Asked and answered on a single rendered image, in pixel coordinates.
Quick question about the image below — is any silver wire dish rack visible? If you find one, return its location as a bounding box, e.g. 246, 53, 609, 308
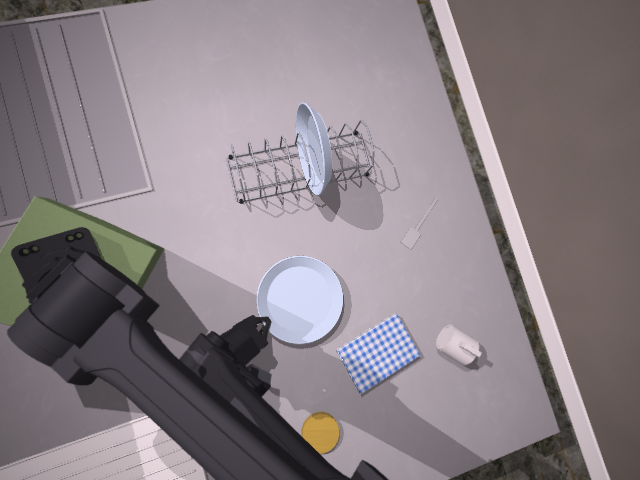
226, 120, 374, 203

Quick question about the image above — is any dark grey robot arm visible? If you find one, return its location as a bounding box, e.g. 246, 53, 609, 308
7, 227, 389, 480

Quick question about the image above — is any white mug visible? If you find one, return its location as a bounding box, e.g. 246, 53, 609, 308
436, 325, 481, 365

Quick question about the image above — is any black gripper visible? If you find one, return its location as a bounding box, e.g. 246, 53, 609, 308
220, 315, 271, 364

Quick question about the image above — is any blue and white checkered towel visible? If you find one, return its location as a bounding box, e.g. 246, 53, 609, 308
336, 313, 420, 394

